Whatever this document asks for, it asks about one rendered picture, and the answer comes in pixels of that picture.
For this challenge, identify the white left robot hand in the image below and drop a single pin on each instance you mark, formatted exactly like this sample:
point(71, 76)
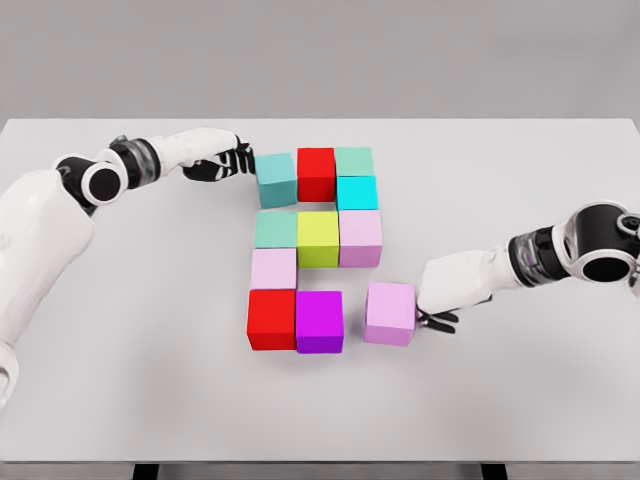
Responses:
point(215, 150)

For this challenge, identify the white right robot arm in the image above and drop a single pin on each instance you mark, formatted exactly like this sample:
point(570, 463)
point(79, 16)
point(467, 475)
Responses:
point(565, 250)

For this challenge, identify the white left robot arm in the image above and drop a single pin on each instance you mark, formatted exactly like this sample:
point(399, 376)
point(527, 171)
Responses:
point(45, 235)

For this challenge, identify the magenta purple cube block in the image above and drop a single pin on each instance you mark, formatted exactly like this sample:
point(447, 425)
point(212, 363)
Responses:
point(319, 322)

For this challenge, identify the teal cube block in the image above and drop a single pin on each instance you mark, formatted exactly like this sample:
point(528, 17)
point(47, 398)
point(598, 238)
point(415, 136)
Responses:
point(276, 180)

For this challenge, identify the red cube block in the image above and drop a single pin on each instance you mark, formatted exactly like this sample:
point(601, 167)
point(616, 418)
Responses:
point(316, 172)
point(271, 320)

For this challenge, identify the cyan cube block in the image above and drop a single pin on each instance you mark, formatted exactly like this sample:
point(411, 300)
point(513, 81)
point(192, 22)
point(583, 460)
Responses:
point(356, 192)

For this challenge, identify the light pink cube block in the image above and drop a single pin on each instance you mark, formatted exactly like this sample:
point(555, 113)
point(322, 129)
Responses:
point(273, 269)
point(360, 237)
point(389, 312)

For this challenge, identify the sage green cube block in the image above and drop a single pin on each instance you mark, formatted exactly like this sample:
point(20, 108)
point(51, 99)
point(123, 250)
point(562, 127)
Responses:
point(275, 229)
point(355, 161)

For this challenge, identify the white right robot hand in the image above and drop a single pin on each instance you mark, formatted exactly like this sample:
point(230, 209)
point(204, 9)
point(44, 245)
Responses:
point(450, 280)

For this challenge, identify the yellow-green cube block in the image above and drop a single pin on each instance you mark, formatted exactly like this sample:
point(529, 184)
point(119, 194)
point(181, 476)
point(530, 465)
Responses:
point(317, 237)

